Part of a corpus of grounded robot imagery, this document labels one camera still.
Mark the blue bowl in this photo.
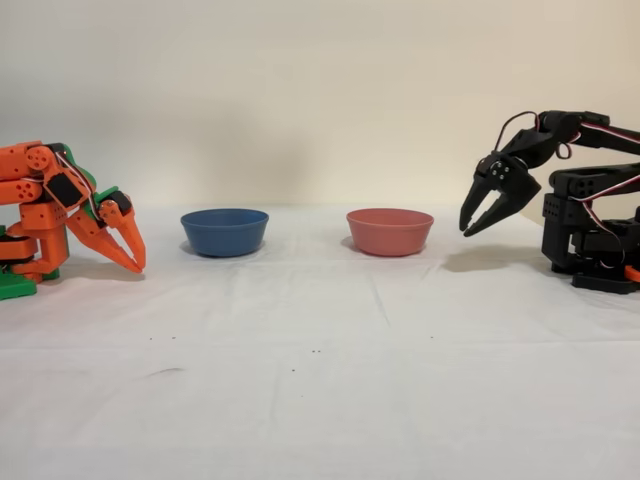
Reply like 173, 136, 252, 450
180, 208, 270, 259

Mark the pink bowl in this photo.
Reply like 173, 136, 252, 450
346, 208, 435, 258

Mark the white tablecloth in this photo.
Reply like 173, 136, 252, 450
0, 202, 640, 480

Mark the red white black servo cable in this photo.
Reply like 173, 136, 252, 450
492, 110, 640, 269

